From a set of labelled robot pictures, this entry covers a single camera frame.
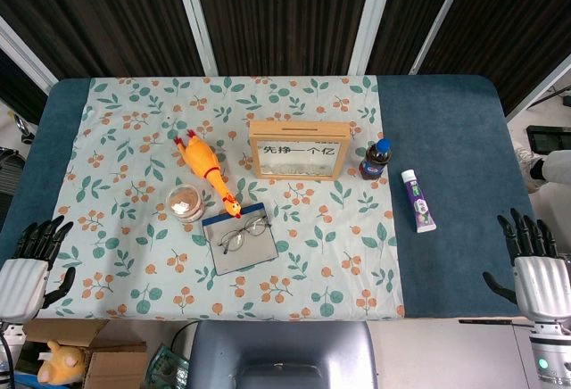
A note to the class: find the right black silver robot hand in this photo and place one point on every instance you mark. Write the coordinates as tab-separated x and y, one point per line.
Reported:
542	286

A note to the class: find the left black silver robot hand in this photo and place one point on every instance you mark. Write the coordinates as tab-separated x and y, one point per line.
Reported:
22	288

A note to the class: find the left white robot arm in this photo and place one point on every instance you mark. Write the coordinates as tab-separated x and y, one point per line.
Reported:
6	349

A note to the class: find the yellow plush toy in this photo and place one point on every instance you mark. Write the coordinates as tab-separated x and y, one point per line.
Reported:
60	364

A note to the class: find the white sneaker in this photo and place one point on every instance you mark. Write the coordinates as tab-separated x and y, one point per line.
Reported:
528	168

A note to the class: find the white trouser leg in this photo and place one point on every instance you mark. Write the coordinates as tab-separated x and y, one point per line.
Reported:
557	166

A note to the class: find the brown cardboard box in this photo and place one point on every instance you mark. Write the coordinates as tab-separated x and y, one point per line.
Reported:
116	366

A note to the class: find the purple white toothpaste tube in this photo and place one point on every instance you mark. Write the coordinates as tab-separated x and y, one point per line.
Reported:
421	208

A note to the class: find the black tray on floor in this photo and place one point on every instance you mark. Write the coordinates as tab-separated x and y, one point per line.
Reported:
548	137

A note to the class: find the green clear plastic package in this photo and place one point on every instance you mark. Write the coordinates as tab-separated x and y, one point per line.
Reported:
167	369

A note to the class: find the blue felt table cover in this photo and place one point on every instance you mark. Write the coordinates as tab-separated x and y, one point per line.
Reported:
446	139

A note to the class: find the clear round plastic jar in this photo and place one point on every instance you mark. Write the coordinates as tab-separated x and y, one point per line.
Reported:
183	204

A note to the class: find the small cola bottle blue cap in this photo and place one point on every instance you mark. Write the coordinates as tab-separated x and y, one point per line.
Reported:
372	163

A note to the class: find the yellow rubber chicken toy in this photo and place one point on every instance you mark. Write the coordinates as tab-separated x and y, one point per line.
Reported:
201	157

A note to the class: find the floral fruit print tablecloth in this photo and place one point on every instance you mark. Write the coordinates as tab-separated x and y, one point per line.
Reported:
312	273

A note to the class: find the grey notebook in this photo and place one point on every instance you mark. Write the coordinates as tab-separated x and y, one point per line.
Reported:
254	253

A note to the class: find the grey chair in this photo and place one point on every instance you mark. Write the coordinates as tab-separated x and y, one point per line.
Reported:
285	349

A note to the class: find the thin metal frame eyeglasses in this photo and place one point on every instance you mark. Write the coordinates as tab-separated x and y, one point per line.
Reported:
256	227

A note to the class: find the wooden frame coin box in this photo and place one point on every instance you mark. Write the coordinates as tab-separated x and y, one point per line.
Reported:
267	130

